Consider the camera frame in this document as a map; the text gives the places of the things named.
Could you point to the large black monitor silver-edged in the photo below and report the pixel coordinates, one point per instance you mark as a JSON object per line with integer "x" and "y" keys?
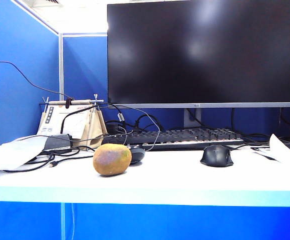
{"x": 200, "y": 52}

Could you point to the black grey upside-down mouse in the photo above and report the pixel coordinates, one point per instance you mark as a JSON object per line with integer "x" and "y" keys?
{"x": 138, "y": 155}

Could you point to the black computer mouse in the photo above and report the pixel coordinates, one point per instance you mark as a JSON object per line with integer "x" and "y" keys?
{"x": 216, "y": 156}

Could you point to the white paper sheet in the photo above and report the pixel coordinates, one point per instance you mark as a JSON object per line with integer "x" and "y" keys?
{"x": 277, "y": 148}

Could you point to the beige desk calendar stand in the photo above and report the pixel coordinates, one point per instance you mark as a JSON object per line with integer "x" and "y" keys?
{"x": 95, "y": 125}

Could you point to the aluminium partition post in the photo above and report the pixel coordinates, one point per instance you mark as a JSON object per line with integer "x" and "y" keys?
{"x": 61, "y": 67}

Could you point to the black power adapter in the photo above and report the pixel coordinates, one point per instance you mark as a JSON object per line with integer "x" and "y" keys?
{"x": 56, "y": 142}

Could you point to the silver monitor stand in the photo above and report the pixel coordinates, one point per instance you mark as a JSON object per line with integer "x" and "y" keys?
{"x": 192, "y": 117}

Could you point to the black mechanical keyboard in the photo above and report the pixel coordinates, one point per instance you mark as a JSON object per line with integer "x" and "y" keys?
{"x": 175, "y": 138}

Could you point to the white paper left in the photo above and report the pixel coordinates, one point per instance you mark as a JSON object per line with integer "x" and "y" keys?
{"x": 12, "y": 153}

